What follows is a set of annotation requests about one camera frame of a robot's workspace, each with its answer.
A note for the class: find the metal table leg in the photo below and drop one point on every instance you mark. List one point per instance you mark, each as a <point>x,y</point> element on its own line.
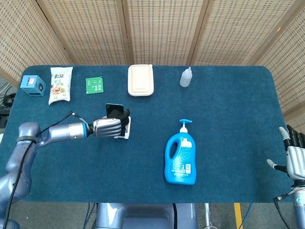
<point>208,214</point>

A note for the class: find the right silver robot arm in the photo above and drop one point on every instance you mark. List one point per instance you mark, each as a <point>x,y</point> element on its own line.
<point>300,210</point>

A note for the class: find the white snack bag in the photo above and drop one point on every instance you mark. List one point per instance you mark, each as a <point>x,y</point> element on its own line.
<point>60,86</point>

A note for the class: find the green sachet packet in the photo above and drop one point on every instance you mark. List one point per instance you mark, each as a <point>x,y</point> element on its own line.
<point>94,86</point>

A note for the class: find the translucent squeeze wash bottle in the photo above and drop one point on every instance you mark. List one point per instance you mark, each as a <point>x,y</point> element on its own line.
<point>185,80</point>

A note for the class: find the small blue cardboard box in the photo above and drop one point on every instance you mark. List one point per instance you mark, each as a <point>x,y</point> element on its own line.
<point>29,84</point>

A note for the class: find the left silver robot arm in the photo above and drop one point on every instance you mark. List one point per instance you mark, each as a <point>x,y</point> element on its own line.
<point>66,132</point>

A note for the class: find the silver robot torso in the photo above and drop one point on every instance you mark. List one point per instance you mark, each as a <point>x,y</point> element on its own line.
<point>143,214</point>

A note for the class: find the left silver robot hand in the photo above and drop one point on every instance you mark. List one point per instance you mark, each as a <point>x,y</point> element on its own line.
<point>107,127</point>

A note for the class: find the beige lidded lunch box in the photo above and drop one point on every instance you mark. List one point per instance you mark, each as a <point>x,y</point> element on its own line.
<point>140,81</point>

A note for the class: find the woven bamboo folding screen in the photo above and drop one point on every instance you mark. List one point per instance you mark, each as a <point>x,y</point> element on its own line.
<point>162,31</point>

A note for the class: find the dark blue table mat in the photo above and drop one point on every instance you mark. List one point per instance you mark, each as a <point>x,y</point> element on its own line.
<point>226,131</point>

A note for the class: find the black smartphone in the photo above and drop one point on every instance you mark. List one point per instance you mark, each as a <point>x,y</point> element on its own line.
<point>114,111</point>

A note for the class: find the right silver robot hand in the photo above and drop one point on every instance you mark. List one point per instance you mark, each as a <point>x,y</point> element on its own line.
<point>295,162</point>

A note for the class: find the blue detergent pump bottle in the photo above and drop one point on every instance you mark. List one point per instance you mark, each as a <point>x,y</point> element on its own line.
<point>178,162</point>

